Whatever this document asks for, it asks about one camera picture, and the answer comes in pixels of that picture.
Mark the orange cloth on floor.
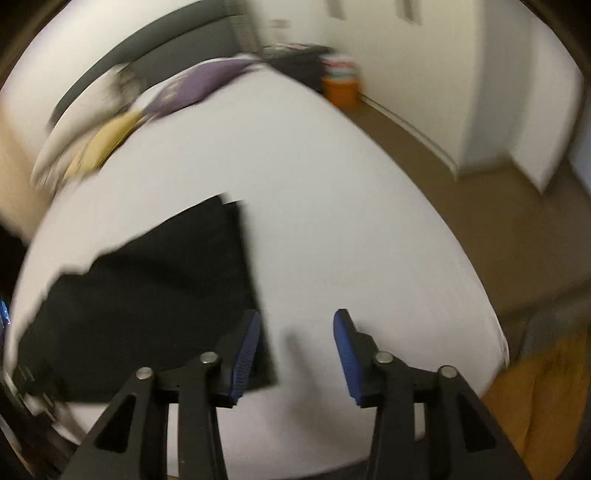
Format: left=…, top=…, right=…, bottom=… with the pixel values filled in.
left=483, top=332, right=590, bottom=479

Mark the white wardrobe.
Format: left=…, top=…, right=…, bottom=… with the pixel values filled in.
left=325, top=1, right=584, bottom=191

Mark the dark grey headboard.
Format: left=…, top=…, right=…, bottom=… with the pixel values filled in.
left=49, top=1, right=260, bottom=127

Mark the purple cushion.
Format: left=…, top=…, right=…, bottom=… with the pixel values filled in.
left=143, top=58, right=259, bottom=117

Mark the black bedside table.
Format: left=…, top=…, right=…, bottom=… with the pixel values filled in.
left=262, top=43, right=334, bottom=94

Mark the folded beige duvet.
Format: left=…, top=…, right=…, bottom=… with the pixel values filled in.
left=30, top=64, right=145, bottom=191

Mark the orange storage bin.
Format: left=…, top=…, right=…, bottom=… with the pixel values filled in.
left=321, top=53, right=361, bottom=110

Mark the black jeans pant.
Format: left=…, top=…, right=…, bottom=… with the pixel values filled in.
left=11, top=196, right=259, bottom=403

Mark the yellow cushion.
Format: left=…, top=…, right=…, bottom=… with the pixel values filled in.
left=63, top=110, right=144, bottom=180

